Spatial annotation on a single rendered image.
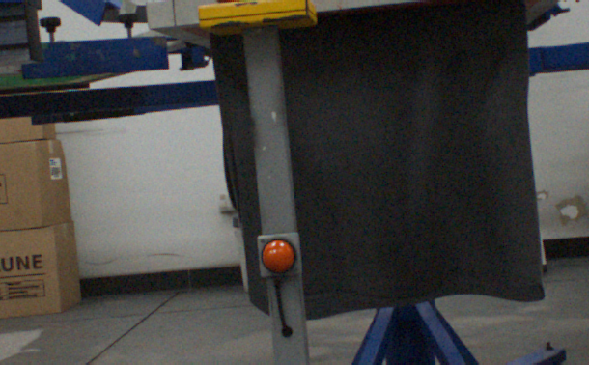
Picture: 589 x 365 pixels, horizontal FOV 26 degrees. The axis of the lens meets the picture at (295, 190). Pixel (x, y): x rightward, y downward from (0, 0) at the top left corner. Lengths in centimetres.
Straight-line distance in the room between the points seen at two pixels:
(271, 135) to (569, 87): 502
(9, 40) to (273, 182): 67
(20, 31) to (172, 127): 453
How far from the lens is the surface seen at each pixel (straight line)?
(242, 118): 181
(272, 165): 152
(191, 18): 173
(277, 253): 149
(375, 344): 306
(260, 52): 152
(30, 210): 623
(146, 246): 661
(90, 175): 664
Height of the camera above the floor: 81
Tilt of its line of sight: 3 degrees down
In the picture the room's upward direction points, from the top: 5 degrees counter-clockwise
